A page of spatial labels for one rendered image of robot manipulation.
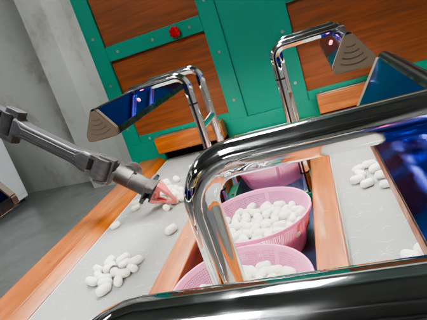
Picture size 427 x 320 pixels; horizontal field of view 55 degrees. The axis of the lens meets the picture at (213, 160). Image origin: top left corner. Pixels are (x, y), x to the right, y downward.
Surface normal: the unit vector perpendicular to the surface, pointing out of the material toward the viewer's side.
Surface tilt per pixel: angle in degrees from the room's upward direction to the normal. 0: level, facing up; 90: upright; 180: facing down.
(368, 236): 0
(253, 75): 90
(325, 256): 0
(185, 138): 90
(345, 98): 90
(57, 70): 90
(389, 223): 0
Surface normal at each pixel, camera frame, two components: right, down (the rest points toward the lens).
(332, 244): -0.30, -0.91
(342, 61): -0.20, 0.35
